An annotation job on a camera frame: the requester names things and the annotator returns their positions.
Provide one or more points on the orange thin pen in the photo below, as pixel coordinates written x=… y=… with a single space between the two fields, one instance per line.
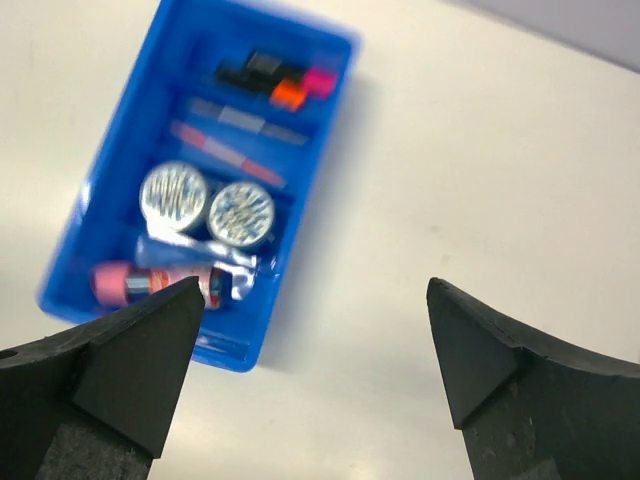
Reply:
x=207 y=144

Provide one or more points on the pink capped black highlighter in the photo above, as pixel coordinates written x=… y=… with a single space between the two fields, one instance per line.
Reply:
x=316 y=81

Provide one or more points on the blue plastic compartment tray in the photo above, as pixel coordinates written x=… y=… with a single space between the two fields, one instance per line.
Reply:
x=186 y=41

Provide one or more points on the orange capped black highlighter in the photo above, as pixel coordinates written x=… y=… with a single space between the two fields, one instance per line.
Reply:
x=281 y=91

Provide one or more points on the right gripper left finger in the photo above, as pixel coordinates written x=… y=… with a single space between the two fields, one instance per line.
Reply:
x=96 y=401

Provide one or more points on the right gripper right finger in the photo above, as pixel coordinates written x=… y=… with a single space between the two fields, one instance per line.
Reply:
x=529 y=405

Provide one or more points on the blue tape roll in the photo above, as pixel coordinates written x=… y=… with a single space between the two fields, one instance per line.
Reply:
x=174 y=195
x=241 y=215

